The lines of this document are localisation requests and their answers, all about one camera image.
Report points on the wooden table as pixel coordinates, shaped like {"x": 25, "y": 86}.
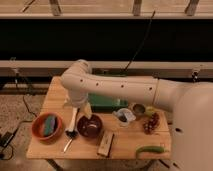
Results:
{"x": 125, "y": 142}

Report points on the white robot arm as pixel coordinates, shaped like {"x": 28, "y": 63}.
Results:
{"x": 190, "y": 103}

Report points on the wooden block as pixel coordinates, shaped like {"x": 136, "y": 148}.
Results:
{"x": 105, "y": 145}

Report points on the dark brown bowl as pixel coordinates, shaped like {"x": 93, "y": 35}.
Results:
{"x": 89, "y": 128}

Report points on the bunch of dark grapes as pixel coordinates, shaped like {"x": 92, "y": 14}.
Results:
{"x": 151, "y": 124}

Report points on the orange bowl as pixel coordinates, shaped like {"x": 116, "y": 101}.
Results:
{"x": 38, "y": 128}

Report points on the small metal cup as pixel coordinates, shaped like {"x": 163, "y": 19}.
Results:
{"x": 138, "y": 110}

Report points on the green plastic tray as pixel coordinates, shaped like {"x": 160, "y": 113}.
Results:
{"x": 100, "y": 103}

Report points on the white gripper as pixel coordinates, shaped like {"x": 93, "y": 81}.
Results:
{"x": 80, "y": 106}

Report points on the black power adapter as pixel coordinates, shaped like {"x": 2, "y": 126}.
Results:
{"x": 5, "y": 140}

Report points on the green blue sponge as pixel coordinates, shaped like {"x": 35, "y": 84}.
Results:
{"x": 49, "y": 125}

